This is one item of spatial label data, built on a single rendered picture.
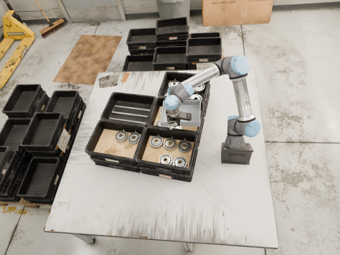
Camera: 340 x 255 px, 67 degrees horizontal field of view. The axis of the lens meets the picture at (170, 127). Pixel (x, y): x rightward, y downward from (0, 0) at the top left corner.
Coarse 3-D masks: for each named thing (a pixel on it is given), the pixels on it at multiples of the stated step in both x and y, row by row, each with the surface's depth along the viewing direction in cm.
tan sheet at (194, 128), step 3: (159, 108) 219; (159, 114) 215; (156, 117) 214; (159, 117) 213; (156, 120) 212; (183, 126) 205; (186, 126) 205; (189, 126) 205; (192, 126) 204; (195, 126) 204; (183, 129) 204; (186, 129) 204; (189, 129) 203; (192, 129) 203; (195, 129) 203
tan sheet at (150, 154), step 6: (150, 138) 203; (162, 138) 201; (192, 144) 195; (150, 150) 196; (156, 150) 196; (162, 150) 195; (174, 150) 194; (144, 156) 194; (150, 156) 193; (156, 156) 193; (174, 156) 191; (186, 156) 190
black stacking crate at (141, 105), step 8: (112, 96) 221; (120, 96) 223; (128, 96) 221; (136, 96) 218; (112, 104) 223; (120, 104) 227; (128, 104) 226; (136, 104) 225; (144, 104) 223; (128, 112) 220; (136, 112) 219; (144, 112) 218; (136, 120) 214; (144, 120) 213
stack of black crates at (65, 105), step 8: (56, 96) 300; (64, 96) 302; (72, 96) 301; (48, 104) 286; (56, 104) 299; (64, 104) 297; (72, 104) 281; (80, 104) 301; (64, 112) 290; (72, 112) 282; (80, 112) 300; (72, 120) 282; (80, 120) 301; (72, 128) 288
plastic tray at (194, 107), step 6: (186, 102) 188; (192, 102) 188; (198, 102) 187; (162, 108) 185; (180, 108) 189; (186, 108) 188; (192, 108) 187; (198, 108) 187; (162, 114) 184; (192, 114) 184; (198, 114) 183; (162, 120) 184; (186, 120) 182; (192, 120) 181; (198, 120) 180
